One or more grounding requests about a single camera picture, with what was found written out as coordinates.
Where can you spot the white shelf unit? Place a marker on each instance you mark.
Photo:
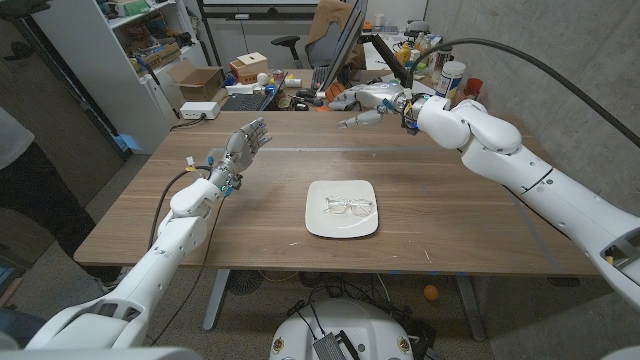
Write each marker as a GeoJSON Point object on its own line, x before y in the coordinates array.
{"type": "Point", "coordinates": [115, 100]}

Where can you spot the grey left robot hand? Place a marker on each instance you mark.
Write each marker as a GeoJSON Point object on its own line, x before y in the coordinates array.
{"type": "Point", "coordinates": [240, 152]}

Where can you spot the round black grille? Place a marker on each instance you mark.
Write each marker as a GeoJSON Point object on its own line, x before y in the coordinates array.
{"type": "Point", "coordinates": [245, 281]}

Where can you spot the jar with dark lid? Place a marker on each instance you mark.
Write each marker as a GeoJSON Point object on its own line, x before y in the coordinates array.
{"type": "Point", "coordinates": [442, 62]}

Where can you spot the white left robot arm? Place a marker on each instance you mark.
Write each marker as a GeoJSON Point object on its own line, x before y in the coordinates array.
{"type": "Point", "coordinates": [150, 270]}

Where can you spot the red small box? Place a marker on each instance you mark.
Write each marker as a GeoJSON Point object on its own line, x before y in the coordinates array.
{"type": "Point", "coordinates": [474, 86]}

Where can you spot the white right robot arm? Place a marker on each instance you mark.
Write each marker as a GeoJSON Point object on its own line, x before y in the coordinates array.
{"type": "Point", "coordinates": [525, 170]}

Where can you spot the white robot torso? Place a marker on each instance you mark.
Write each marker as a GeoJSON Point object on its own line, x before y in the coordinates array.
{"type": "Point", "coordinates": [345, 320]}

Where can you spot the yellow and green items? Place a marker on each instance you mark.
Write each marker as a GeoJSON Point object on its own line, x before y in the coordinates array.
{"type": "Point", "coordinates": [404, 54]}

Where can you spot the white power box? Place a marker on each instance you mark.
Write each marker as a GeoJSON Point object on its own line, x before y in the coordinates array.
{"type": "Point", "coordinates": [199, 110]}

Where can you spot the black keyboard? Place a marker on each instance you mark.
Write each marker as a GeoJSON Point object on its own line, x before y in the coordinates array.
{"type": "Point", "coordinates": [320, 77]}

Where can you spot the grey office chair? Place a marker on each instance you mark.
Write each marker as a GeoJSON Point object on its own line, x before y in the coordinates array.
{"type": "Point", "coordinates": [325, 52]}

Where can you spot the open brown cardboard box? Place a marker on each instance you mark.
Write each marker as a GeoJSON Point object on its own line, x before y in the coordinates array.
{"type": "Point", "coordinates": [200, 82]}

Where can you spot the small orange ball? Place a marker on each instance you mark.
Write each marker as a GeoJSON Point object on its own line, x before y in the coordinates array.
{"type": "Point", "coordinates": [431, 292]}

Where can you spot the white canister blue label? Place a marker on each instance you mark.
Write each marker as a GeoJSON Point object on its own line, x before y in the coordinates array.
{"type": "Point", "coordinates": [450, 80]}

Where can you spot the small white ball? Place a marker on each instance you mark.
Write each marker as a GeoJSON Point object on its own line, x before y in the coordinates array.
{"type": "Point", "coordinates": [262, 78]}

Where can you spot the small cardboard box white lid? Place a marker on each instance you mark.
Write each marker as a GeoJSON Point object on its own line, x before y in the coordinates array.
{"type": "Point", "coordinates": [250, 67]}

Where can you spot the black computer monitor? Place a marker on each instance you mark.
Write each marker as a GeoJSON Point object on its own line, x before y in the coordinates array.
{"type": "Point", "coordinates": [345, 45]}

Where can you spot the clear plastic glasses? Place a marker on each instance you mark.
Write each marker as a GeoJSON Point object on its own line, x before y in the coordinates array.
{"type": "Point", "coordinates": [337, 205]}

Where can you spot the orange basketball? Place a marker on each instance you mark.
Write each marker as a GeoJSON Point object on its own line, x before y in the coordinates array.
{"type": "Point", "coordinates": [335, 92]}

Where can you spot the grey metal table leg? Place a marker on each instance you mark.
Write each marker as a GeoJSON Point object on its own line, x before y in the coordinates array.
{"type": "Point", "coordinates": [216, 300]}
{"type": "Point", "coordinates": [470, 307]}

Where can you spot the whiteboard with black frame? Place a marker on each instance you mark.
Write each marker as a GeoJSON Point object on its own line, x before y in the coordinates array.
{"type": "Point", "coordinates": [260, 11]}

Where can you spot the white square plate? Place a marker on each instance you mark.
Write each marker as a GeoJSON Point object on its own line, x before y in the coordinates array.
{"type": "Point", "coordinates": [340, 227]}

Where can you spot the black laptop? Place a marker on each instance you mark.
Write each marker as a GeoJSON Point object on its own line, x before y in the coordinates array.
{"type": "Point", "coordinates": [245, 102]}

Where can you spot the black box on torso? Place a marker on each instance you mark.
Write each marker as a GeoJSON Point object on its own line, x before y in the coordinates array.
{"type": "Point", "coordinates": [330, 347]}

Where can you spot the person in dark trousers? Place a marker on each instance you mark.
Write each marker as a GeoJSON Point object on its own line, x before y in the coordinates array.
{"type": "Point", "coordinates": [40, 200]}

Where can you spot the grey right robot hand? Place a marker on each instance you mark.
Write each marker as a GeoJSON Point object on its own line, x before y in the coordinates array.
{"type": "Point", "coordinates": [382, 97]}

